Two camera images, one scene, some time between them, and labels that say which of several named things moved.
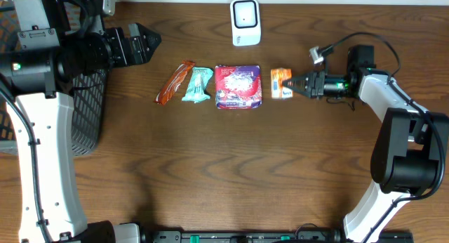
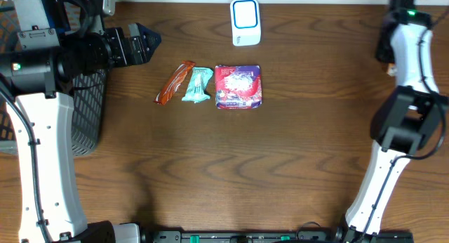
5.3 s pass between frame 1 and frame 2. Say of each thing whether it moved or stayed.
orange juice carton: moved
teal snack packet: stayed
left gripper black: stayed
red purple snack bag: stayed
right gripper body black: moved
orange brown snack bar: stayed
